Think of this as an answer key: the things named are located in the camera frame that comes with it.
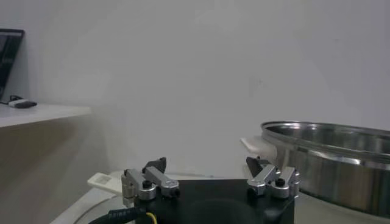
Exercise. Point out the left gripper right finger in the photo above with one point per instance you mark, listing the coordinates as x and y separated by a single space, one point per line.
265 176

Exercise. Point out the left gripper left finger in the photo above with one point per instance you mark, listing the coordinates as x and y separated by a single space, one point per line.
158 179

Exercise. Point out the perforated steel steamer basket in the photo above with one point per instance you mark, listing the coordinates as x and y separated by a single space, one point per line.
335 170

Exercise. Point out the white side table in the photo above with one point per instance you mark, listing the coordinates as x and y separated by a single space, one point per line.
45 112

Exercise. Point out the small white adapter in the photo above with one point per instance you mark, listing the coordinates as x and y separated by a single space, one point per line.
15 103

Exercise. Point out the black laptop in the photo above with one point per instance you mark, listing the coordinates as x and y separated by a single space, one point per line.
9 54

